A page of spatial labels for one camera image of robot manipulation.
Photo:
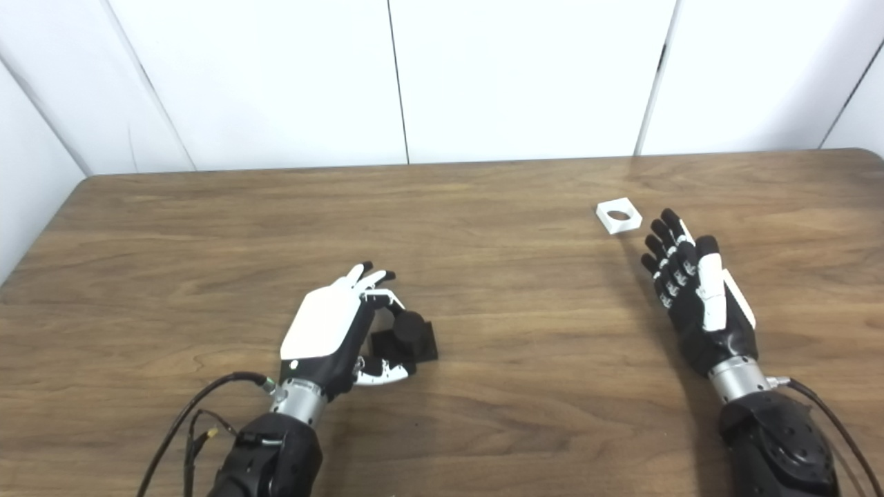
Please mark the white square piece with hole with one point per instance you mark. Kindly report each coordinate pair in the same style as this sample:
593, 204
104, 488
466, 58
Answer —
625, 226

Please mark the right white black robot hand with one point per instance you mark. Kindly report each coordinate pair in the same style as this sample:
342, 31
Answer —
711, 324

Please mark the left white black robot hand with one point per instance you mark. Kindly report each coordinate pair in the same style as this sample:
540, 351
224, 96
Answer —
321, 324

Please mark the black peg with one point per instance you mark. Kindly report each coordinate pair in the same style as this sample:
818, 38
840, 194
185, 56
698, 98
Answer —
411, 335

